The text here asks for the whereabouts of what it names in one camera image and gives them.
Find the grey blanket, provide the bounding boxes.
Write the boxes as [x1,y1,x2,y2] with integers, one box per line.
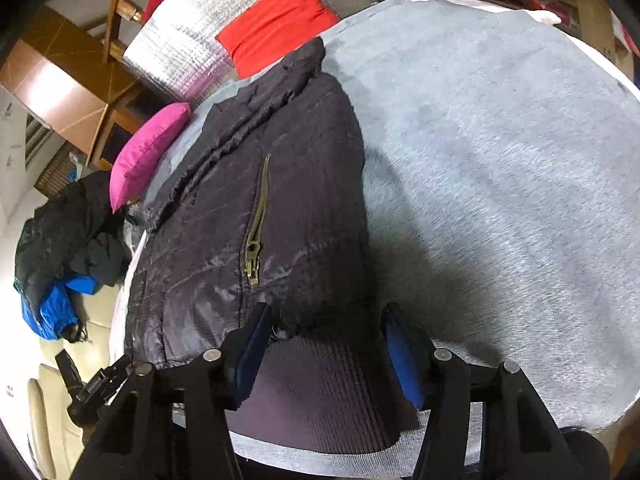
[125,0,640,466]

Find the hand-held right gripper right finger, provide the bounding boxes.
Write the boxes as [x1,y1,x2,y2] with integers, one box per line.
[381,302,586,480]

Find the wooden cabinet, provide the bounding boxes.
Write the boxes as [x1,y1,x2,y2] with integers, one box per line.
[85,82,153,171]

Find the red pillow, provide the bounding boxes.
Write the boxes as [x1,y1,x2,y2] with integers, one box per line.
[215,0,341,78]

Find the black jacket pile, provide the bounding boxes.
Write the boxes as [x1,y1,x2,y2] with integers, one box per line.
[14,170,133,311]

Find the pink pillow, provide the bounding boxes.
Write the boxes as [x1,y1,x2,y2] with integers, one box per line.
[109,101,193,215]

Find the bright blue jacket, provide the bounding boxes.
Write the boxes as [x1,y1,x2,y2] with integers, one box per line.
[20,270,103,343]

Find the copper panelled column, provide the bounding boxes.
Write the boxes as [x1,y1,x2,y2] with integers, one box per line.
[0,7,143,136]

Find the clear plastic bag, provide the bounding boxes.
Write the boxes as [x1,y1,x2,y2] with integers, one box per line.
[122,202,151,246]

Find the wooden stair railing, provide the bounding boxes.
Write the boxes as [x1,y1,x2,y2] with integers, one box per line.
[102,0,156,63]

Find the white bed sheet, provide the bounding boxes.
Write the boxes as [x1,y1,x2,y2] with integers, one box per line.
[402,0,563,26]

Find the wooden table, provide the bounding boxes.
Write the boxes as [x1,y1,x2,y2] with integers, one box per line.
[420,0,640,61]

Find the dark quilted zip jacket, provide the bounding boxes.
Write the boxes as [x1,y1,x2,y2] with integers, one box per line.
[122,37,436,456]

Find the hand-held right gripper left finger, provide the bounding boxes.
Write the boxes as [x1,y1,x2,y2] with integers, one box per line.
[70,302,275,480]

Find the silver foil insulation mat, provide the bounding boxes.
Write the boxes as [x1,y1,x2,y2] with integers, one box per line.
[122,0,371,103]

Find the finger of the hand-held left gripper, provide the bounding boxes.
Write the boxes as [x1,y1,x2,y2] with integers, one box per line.
[55,351,83,396]

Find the cream sofa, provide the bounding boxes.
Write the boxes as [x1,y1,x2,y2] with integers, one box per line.
[20,280,131,480]

